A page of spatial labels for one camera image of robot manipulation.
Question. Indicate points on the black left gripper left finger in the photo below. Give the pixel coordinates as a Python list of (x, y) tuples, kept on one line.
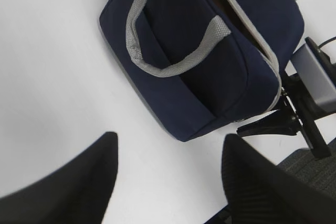
[(78, 192)]

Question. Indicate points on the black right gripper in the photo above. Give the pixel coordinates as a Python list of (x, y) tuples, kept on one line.
[(283, 122)]

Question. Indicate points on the navy insulated lunch bag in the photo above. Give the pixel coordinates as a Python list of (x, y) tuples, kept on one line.
[(202, 64)]

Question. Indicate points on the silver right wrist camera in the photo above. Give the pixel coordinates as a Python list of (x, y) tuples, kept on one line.
[(317, 73)]

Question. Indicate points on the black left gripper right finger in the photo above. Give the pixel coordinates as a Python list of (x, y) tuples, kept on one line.
[(257, 191)]

